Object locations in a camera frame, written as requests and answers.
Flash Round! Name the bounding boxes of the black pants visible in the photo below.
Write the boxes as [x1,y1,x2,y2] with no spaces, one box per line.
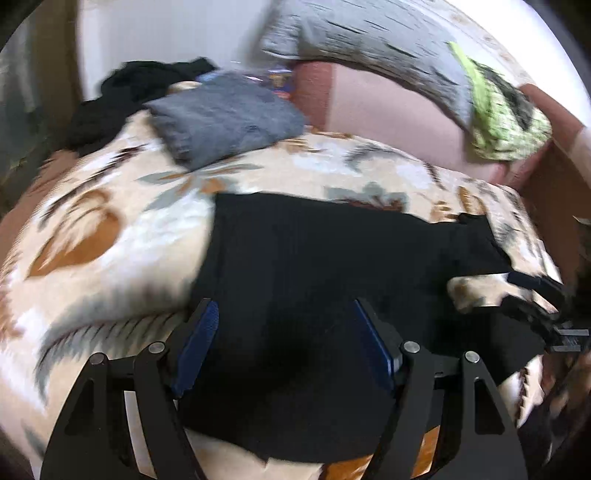
[178,194,543,463]

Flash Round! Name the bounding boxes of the leaf pattern fleece blanket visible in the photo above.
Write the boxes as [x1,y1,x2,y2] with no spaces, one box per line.
[1,112,559,472]

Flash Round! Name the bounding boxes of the green patterned cloth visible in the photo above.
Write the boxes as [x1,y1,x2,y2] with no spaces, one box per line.
[450,42,552,162]

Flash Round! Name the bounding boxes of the pink bed headboard cushion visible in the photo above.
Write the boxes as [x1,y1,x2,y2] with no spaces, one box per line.
[290,60,591,190]

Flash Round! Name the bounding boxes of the grey quilted pillow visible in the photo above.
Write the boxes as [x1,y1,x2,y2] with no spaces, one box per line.
[260,1,474,130]

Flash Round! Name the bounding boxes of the black clothes pile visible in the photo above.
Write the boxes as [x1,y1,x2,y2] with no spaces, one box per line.
[64,57,216,157]

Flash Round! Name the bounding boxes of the folded grey jeans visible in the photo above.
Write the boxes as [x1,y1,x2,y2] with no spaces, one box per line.
[145,72,307,171]

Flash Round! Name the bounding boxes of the colourful small package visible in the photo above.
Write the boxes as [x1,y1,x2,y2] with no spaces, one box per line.
[245,67,294,100]

